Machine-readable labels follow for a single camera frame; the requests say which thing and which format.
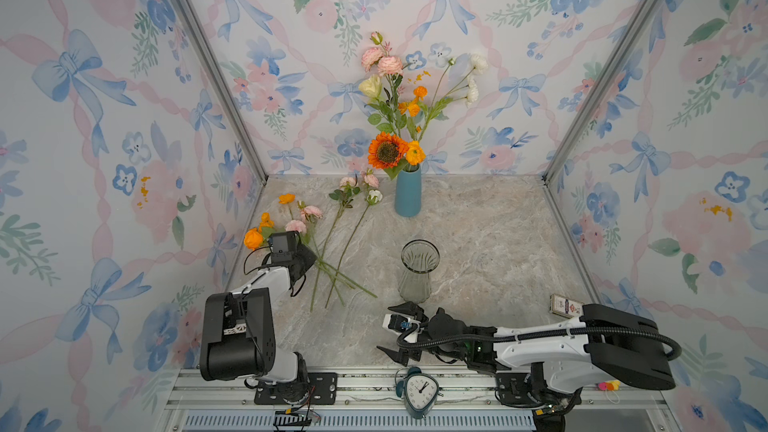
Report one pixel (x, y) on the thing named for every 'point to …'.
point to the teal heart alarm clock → (419, 391)
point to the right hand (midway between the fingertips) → (384, 324)
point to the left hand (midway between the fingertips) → (309, 252)
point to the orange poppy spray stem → (287, 199)
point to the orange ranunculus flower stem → (254, 238)
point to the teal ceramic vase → (408, 194)
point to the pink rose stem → (336, 271)
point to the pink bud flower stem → (348, 188)
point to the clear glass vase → (419, 257)
